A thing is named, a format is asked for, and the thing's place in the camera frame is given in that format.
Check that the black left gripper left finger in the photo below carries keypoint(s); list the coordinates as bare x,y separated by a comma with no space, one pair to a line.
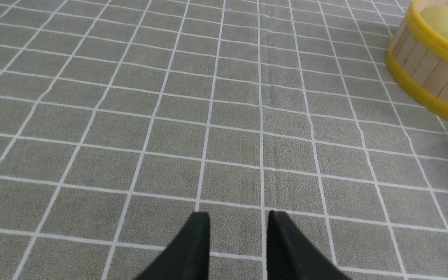
187,255

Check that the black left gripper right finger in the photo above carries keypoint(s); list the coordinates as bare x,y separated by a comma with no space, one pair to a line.
291,256

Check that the grey checkered tablecloth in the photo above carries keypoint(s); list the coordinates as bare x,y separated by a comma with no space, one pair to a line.
118,118

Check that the bamboo steamer basket yellow rim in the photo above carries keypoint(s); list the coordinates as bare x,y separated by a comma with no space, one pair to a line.
417,59

